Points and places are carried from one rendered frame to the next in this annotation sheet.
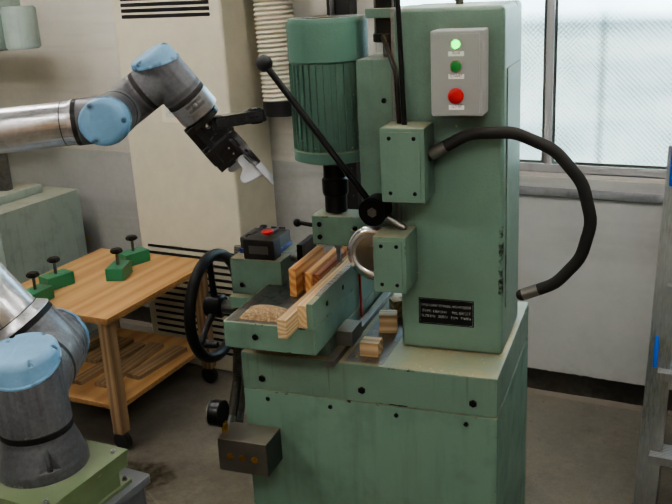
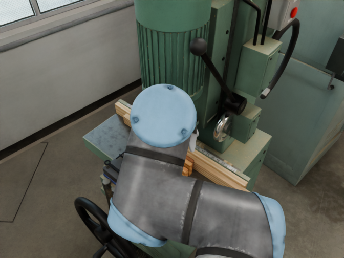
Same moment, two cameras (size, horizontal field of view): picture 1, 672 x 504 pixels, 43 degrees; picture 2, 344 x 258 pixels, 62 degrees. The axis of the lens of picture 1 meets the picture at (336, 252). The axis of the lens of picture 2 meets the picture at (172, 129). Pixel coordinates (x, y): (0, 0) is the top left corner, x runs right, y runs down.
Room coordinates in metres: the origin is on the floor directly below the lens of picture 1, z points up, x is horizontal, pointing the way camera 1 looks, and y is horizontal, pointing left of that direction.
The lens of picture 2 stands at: (1.70, 0.62, 1.72)
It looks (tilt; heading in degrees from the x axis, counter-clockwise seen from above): 46 degrees down; 289
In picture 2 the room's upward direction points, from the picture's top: straight up
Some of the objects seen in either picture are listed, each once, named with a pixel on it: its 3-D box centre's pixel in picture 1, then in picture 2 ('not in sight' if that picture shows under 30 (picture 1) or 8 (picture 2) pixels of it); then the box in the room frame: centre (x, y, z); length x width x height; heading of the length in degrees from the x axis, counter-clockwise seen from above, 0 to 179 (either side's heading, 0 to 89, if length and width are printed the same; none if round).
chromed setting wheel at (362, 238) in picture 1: (374, 252); (225, 125); (1.75, -0.08, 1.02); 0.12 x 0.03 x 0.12; 69
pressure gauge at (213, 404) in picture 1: (219, 416); not in sight; (1.75, 0.28, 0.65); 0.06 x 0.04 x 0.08; 159
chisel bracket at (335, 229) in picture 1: (345, 230); not in sight; (1.91, -0.02, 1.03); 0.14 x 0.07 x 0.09; 69
